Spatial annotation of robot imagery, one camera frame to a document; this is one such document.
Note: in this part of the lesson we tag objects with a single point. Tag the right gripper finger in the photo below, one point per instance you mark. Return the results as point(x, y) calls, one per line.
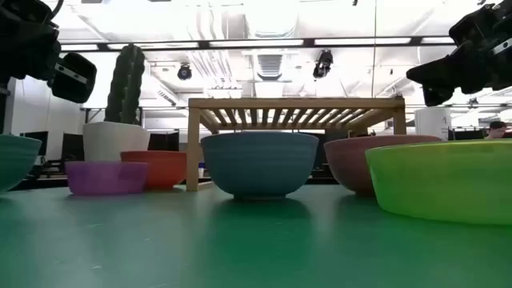
point(444, 74)
point(436, 97)

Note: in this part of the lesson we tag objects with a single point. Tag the lime green plastic bowl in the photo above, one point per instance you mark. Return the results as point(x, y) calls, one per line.
point(444, 182)

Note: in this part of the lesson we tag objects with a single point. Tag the purple translucent bowl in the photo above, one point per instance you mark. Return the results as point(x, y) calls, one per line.
point(105, 178)

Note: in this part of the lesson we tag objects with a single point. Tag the pink ribbed bowl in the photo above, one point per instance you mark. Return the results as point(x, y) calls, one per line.
point(346, 164)

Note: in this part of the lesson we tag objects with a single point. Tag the orange ribbed bowl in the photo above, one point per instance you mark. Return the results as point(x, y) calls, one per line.
point(166, 170)

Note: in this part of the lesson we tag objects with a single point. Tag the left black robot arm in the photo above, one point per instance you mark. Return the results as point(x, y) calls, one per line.
point(24, 44)

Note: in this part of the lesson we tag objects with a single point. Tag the wooden slatted shelf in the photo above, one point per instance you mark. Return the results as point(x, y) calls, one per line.
point(296, 104)

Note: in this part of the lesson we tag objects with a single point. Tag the white cylindrical container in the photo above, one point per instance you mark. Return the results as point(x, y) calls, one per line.
point(433, 123)

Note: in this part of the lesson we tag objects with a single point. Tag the green cactus plant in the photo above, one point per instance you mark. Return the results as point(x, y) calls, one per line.
point(125, 86)

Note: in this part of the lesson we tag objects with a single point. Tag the black computer monitor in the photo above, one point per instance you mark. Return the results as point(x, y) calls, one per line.
point(73, 146)
point(164, 141)
point(38, 141)

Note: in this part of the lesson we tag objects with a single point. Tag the person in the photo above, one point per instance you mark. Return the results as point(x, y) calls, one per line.
point(497, 130)

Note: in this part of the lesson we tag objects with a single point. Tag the white plant pot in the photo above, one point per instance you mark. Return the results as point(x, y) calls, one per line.
point(114, 140)

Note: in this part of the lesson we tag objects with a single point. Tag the teal ribbed bowl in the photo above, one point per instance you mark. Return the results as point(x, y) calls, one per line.
point(16, 160)

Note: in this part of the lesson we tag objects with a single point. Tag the ceiling air vent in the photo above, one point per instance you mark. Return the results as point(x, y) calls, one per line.
point(269, 66)

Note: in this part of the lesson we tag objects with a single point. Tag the long ceiling light bar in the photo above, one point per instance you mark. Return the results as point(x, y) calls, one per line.
point(256, 42)

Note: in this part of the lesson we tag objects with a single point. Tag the blue ribbed bowl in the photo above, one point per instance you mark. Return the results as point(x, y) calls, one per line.
point(259, 164)

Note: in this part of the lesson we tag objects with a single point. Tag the black ceiling camera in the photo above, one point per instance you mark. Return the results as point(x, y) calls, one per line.
point(323, 64)
point(184, 72)

